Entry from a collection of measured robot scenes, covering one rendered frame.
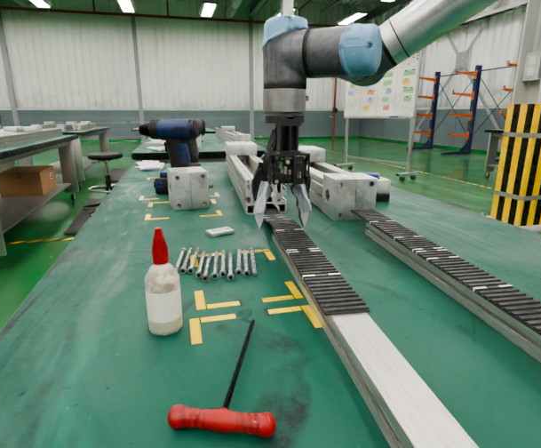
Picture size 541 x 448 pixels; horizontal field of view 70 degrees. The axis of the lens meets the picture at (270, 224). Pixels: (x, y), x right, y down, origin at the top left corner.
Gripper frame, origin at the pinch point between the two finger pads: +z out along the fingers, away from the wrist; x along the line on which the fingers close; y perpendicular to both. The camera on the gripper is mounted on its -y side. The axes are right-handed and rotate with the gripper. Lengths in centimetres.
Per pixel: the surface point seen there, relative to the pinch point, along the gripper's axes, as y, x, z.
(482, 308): 35.0, 17.6, 2.1
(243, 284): 21.3, -9.6, 3.2
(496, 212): -247, 259, 70
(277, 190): -21.9, 3.4, -1.8
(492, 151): -500, 451, 38
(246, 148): -76, 2, -8
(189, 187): -26.3, -18.2, -2.6
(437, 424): 53, 0, 0
